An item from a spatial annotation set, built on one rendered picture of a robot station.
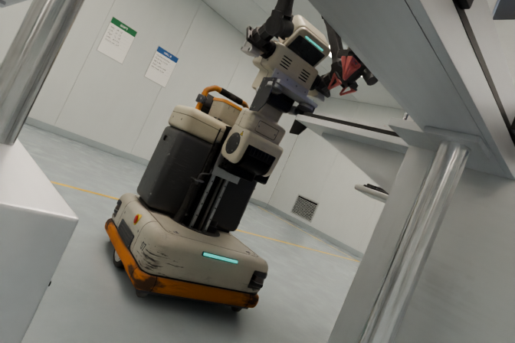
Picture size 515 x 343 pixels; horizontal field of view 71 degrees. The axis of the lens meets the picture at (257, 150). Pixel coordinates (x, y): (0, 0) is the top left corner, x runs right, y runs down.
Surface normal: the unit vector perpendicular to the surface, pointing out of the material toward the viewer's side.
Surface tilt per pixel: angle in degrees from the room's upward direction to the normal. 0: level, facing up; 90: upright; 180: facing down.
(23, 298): 90
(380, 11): 180
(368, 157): 90
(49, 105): 90
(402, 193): 90
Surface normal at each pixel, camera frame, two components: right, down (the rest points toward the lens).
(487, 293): -0.64, -0.33
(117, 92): 0.65, 0.24
